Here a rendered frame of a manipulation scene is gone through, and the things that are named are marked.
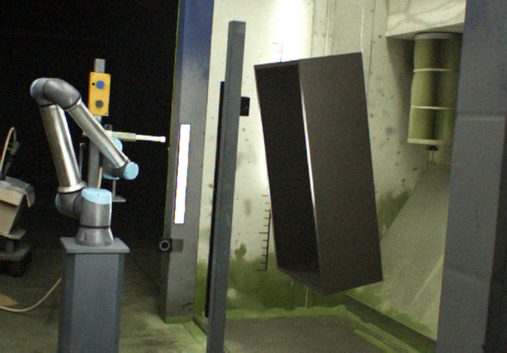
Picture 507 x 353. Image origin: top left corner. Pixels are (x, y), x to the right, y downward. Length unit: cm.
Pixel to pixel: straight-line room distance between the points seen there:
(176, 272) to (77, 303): 106
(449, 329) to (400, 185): 321
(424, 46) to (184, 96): 159
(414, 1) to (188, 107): 162
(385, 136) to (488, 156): 321
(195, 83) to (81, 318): 164
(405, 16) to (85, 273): 266
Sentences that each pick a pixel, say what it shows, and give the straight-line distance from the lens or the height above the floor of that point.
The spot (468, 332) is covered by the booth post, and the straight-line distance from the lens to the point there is 174.
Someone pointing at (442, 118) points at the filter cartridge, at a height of 143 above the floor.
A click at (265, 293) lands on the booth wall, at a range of 460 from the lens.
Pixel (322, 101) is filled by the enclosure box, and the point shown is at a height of 144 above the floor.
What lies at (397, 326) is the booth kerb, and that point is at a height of 13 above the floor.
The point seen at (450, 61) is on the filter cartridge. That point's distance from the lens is 456.
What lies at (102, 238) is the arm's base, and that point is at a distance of 346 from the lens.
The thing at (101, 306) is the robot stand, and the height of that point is 35.
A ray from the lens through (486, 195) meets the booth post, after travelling 167.
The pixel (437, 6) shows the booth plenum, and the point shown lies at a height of 211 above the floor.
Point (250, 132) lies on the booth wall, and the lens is 439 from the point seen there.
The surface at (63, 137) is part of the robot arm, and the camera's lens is 352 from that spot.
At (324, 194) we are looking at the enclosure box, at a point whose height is 98.
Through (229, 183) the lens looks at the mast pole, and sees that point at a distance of 231.
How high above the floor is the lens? 128
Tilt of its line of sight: 3 degrees down
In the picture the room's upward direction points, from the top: 4 degrees clockwise
